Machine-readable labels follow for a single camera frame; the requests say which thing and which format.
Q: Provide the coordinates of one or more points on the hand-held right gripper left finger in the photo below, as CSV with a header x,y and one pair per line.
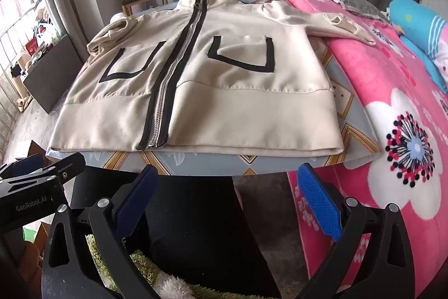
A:
x,y
134,204

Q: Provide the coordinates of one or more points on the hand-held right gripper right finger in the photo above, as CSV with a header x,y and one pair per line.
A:
x,y
320,204

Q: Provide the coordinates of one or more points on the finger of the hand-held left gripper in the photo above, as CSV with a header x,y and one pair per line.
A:
x,y
56,171
26,160

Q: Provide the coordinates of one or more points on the cream zip jacket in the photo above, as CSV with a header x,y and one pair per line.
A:
x,y
245,92

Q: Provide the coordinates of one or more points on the brown box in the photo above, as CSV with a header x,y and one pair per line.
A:
x,y
33,148

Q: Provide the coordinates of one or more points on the person's green fuzzy robe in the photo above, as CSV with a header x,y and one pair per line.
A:
x,y
168,285

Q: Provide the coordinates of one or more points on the grey cabinet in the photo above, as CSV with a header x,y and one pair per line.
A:
x,y
52,74

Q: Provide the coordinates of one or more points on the pink floral blanket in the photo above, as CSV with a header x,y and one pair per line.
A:
x,y
367,74

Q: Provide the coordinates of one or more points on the grey quilted blanket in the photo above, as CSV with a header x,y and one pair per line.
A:
x,y
357,3

